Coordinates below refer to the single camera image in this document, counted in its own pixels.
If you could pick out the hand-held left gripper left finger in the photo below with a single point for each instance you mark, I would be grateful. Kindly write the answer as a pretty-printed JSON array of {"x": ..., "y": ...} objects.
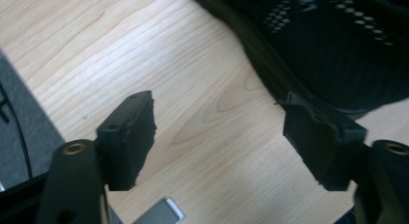
[{"x": 125, "y": 140}]

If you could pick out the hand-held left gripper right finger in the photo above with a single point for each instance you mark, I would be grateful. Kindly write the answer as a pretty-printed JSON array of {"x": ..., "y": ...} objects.
[{"x": 324, "y": 146}]

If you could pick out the black knit sneaker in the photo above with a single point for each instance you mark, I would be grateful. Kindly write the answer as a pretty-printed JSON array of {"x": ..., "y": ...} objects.
[{"x": 321, "y": 56}]

